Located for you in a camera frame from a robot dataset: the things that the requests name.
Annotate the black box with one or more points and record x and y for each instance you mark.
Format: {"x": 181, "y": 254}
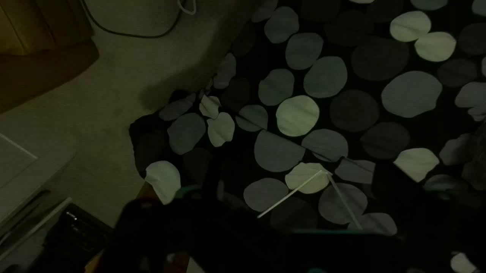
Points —
{"x": 70, "y": 237}

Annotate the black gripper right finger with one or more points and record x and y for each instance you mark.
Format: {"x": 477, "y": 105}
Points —
{"x": 349, "y": 252}

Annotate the brown armchair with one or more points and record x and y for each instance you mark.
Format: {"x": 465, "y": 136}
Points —
{"x": 30, "y": 51}

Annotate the white flat panel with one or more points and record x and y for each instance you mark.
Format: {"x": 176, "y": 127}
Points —
{"x": 20, "y": 177}

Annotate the black bedspread with grey spots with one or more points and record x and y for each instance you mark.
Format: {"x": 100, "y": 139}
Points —
{"x": 323, "y": 77}

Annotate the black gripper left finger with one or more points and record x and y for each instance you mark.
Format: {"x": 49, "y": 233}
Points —
{"x": 167, "y": 237}

